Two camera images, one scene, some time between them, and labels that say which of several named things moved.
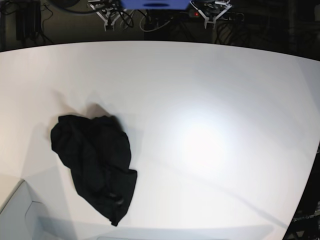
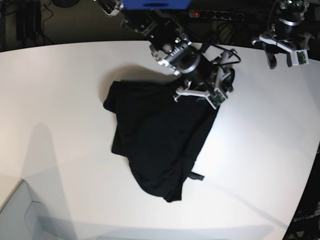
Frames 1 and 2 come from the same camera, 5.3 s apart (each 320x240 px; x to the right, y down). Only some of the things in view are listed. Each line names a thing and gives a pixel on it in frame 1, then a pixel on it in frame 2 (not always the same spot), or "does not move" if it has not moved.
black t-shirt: (97, 150) to (161, 133)
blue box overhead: (155, 4) does not move
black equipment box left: (28, 19) does not move
